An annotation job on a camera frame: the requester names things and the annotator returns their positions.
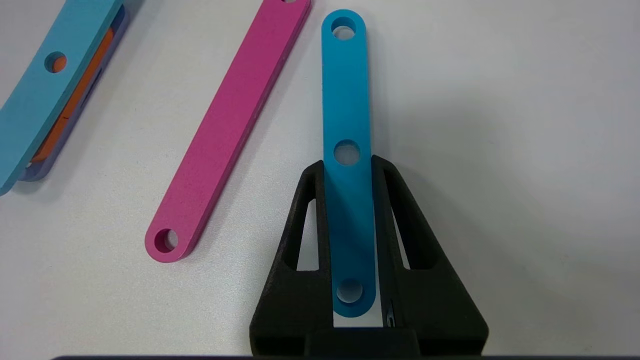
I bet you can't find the long pink bar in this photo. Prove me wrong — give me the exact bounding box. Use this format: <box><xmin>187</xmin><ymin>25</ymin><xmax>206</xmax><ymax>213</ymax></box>
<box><xmin>144</xmin><ymin>0</ymin><xmax>312</xmax><ymax>264</ymax></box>

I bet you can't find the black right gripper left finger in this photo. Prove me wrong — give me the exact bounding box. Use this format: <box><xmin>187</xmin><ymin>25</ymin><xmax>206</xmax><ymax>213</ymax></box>
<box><xmin>249</xmin><ymin>160</ymin><xmax>335</xmax><ymax>357</ymax></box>

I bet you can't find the short blue bar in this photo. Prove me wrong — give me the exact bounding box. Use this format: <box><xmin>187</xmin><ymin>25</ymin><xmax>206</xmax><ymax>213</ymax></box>
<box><xmin>321</xmin><ymin>9</ymin><xmax>377</xmax><ymax>319</ymax></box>

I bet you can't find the long blue bar orange underside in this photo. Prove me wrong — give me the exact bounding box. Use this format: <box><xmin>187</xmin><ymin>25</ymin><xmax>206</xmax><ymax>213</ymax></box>
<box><xmin>0</xmin><ymin>0</ymin><xmax>132</xmax><ymax>197</ymax></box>

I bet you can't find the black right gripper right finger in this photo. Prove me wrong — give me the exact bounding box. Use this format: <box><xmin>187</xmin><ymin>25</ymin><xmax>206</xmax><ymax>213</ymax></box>
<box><xmin>371</xmin><ymin>155</ymin><xmax>489</xmax><ymax>357</ymax></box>

